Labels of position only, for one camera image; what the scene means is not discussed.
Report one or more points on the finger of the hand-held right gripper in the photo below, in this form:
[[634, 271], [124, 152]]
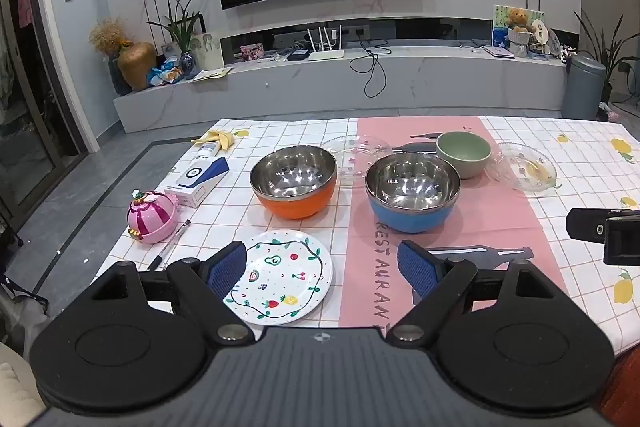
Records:
[[585, 224]]

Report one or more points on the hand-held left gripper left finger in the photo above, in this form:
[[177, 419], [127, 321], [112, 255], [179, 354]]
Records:
[[227, 269]]

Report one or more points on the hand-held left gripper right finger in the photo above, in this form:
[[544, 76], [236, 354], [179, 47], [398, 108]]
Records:
[[417, 269]]

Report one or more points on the blue steel bowl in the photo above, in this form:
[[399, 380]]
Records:
[[410, 219]]

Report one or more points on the white fruit print plate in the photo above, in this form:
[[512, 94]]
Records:
[[285, 277]]

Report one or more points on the clear glass plate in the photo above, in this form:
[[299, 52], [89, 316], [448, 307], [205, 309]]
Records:
[[350, 152], [525, 167]]

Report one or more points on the orange steel bowl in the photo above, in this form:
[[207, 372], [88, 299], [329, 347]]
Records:
[[300, 204]]

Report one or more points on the green ceramic bowl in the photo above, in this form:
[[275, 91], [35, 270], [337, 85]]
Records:
[[465, 152]]

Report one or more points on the checked lemon print tablecloth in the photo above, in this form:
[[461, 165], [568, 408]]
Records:
[[525, 227]]

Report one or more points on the black pen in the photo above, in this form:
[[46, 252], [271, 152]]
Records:
[[172, 243]]

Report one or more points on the pink round jewel box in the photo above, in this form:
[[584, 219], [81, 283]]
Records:
[[152, 217]]

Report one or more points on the blue and white box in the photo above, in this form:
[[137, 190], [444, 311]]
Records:
[[200, 179]]

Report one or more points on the white tube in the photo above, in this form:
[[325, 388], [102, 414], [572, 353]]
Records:
[[206, 152]]

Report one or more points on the banana peel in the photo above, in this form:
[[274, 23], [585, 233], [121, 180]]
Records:
[[217, 139]]

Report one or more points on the grey trash bin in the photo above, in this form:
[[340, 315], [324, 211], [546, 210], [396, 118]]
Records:
[[582, 87]]

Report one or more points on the orange red clothing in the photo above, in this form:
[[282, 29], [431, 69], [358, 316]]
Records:
[[625, 382]]

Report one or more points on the tall leafy floor plant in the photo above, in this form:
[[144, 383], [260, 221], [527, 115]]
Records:
[[607, 52]]

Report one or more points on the flat notebook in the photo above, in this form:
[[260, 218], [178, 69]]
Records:
[[497, 52]]

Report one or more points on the paper sheets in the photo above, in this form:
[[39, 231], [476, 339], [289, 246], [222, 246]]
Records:
[[212, 74]]

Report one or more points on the marble tv cabinet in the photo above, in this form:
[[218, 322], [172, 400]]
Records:
[[300, 84]]

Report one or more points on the round white hand fan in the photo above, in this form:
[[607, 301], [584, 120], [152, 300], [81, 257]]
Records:
[[540, 29]]

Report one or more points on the blue snack packet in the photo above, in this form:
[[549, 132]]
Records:
[[165, 74]]

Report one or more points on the blue glass vase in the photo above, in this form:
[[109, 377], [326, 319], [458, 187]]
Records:
[[187, 64]]

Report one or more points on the green picture card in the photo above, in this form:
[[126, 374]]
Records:
[[500, 27]]

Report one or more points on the teddy bear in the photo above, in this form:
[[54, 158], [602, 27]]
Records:
[[517, 19]]

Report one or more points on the pink photo card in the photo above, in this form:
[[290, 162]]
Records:
[[251, 52]]

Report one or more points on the dark vase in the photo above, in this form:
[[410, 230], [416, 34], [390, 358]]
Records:
[[115, 79]]

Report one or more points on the white printed pot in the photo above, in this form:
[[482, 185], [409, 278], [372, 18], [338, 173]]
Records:
[[206, 49]]

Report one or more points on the gold vase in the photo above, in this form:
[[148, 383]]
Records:
[[136, 67]]

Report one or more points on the black set-top box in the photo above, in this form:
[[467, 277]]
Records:
[[298, 55]]

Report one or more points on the white router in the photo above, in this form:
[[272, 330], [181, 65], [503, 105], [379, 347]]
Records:
[[326, 54]]

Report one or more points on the green potted plant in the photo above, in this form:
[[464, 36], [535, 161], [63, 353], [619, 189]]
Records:
[[180, 24]]

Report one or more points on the dried flower bunch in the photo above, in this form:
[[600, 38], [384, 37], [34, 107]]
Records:
[[109, 36]]

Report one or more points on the white pedestal vase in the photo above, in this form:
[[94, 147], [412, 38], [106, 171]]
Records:
[[520, 42]]

